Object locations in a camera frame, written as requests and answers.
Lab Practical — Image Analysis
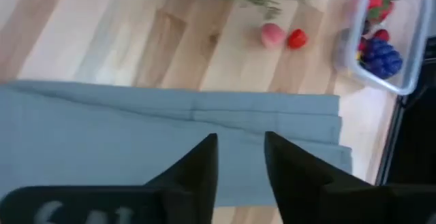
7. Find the small red toy strawberry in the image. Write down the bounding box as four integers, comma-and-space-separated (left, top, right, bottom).
287, 28, 309, 50

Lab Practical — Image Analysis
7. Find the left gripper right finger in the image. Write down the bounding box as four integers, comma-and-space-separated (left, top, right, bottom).
264, 131, 436, 224

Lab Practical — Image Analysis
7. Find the grey towel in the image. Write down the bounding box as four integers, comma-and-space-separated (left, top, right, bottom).
0, 80, 354, 207

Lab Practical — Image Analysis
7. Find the purple toy grape bunch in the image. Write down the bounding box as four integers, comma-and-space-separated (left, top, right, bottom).
360, 38, 404, 80

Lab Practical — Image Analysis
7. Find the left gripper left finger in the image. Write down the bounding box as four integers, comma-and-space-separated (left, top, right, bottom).
0, 132, 219, 224

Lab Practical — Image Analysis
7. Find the clear plastic tupperware container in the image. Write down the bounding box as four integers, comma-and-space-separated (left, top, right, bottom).
335, 0, 434, 96

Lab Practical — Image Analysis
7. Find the leafy red toy strawberry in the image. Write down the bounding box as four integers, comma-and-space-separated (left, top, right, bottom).
373, 0, 396, 24

